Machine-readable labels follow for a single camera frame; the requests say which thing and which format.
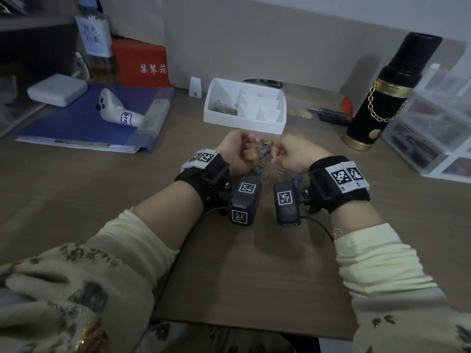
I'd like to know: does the person's left hand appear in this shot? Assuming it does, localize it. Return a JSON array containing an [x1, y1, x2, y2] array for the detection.
[[214, 129, 258, 177]]

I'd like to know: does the person's right hand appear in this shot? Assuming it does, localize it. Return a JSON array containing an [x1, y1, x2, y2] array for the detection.
[[272, 134, 334, 175]]

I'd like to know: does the group of coloured binder clips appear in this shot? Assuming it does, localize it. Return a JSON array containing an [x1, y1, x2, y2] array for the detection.
[[249, 134, 305, 182]]

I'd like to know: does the white compartment organizer tray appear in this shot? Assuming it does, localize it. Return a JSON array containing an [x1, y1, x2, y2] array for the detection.
[[203, 77, 288, 136]]

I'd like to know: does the pile of silver paper clips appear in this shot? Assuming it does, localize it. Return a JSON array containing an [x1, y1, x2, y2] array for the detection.
[[254, 137, 307, 185]]

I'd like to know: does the small heap of paper clips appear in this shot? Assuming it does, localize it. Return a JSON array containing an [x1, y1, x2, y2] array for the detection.
[[209, 100, 239, 117]]

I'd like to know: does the person's left forearm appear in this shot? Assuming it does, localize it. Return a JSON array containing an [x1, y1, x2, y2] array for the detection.
[[0, 181, 205, 353]]

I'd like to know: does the person's right forearm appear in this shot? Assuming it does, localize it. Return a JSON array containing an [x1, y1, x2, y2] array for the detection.
[[329, 200, 471, 353]]

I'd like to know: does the black screwdriver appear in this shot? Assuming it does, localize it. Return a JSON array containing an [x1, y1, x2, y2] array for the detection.
[[308, 107, 354, 126]]

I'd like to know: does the beige desk divider panel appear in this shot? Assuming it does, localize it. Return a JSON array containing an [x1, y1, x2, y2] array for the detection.
[[161, 0, 467, 104]]

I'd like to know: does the orange ribbed box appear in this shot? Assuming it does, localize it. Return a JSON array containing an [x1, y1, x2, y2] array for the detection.
[[112, 35, 174, 88]]

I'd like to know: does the white handheld controller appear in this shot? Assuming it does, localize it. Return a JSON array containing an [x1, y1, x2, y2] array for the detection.
[[96, 88, 148, 128]]

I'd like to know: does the clear plastic case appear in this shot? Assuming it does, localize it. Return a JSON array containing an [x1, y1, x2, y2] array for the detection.
[[382, 63, 471, 185]]

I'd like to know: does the blue document folder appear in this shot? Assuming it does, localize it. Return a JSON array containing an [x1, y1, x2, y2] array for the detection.
[[11, 83, 177, 155]]

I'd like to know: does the tea bottle with blue cap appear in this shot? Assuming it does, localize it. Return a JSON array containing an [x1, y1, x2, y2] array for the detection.
[[75, 0, 121, 85]]

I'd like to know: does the white flat adapter box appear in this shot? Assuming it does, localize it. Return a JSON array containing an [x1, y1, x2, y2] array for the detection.
[[26, 74, 88, 108]]

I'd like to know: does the grey shelf unit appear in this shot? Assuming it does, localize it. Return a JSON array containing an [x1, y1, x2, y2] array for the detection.
[[0, 0, 80, 138]]

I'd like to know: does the clear plastic bag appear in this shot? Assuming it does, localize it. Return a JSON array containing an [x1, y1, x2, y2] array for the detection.
[[0, 75, 20, 104]]

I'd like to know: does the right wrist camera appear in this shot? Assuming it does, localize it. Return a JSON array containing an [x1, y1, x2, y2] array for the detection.
[[273, 179, 304, 228]]

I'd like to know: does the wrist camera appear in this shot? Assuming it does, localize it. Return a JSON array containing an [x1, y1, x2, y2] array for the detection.
[[229, 176, 263, 227], [273, 179, 304, 228]]

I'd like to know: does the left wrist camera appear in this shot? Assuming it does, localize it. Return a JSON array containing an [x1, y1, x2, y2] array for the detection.
[[229, 176, 263, 227]]

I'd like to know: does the black right wrist strap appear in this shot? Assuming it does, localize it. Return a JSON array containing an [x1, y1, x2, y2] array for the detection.
[[307, 156, 371, 215]]

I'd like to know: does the black left camera cable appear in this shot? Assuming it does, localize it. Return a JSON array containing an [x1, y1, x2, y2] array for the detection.
[[202, 206, 231, 218]]

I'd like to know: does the black camera cable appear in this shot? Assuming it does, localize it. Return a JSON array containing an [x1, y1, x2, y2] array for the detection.
[[202, 206, 231, 218], [301, 215, 336, 244]]

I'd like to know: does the black right camera cable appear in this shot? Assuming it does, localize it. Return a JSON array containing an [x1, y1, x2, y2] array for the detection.
[[301, 215, 336, 244]]

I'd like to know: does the black thermos with gold chain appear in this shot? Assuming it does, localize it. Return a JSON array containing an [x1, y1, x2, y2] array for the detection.
[[342, 31, 444, 152]]

